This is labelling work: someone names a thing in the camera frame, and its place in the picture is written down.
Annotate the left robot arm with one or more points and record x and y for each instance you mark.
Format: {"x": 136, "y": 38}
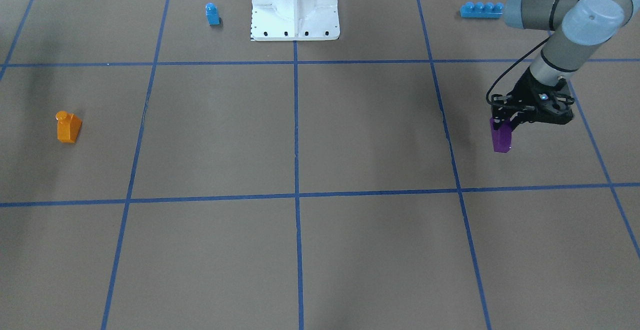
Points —
{"x": 578, "y": 29}

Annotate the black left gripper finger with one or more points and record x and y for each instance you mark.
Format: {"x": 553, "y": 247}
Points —
{"x": 498, "y": 120}
{"x": 517, "y": 119}

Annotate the small blue block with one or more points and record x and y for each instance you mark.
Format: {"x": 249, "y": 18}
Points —
{"x": 212, "y": 14}

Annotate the purple trapezoid block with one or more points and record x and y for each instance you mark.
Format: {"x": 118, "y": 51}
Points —
{"x": 501, "y": 139}

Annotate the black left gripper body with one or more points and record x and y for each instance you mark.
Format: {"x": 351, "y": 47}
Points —
{"x": 523, "y": 88}

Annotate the orange trapezoid block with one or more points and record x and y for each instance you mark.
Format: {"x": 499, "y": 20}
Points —
{"x": 68, "y": 127}

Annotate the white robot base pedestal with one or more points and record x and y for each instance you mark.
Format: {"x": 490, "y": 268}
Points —
{"x": 294, "y": 20}

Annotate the long blue four-stud block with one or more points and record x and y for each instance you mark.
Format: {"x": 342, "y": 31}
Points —
{"x": 482, "y": 10}

